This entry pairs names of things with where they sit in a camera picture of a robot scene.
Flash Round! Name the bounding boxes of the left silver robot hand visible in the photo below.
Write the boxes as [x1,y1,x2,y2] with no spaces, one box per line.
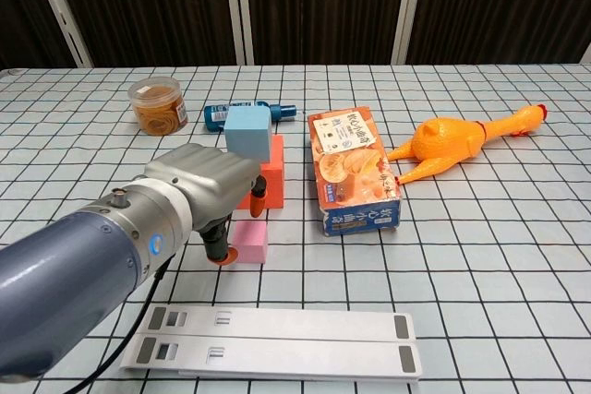
[145,142,270,267]

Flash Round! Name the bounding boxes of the checkered tablecloth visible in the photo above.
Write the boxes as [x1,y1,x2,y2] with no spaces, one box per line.
[0,61,591,394]

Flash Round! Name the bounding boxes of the light blue block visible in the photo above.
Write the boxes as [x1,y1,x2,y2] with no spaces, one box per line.
[223,105,272,164]

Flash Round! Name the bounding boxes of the yellow rubber chicken toy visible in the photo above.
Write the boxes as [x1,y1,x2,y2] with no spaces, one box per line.
[386,104,550,187]

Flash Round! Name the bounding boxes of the small pink cube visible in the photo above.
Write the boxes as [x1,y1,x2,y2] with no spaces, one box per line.
[230,220,270,265]

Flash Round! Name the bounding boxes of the clear jar of rubber bands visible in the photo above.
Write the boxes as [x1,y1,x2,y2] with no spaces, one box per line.
[128,76,189,137]

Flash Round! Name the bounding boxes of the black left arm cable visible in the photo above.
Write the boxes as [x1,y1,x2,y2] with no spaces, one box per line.
[58,263,170,394]

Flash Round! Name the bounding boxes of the orange cookie box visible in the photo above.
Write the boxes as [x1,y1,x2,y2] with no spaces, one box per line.
[307,105,404,239]

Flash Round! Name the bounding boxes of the orange-red cube block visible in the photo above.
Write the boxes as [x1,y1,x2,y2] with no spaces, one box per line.
[235,134,285,210]

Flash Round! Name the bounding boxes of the blue spray bottle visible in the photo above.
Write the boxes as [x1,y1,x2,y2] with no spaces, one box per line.
[203,99,297,134]

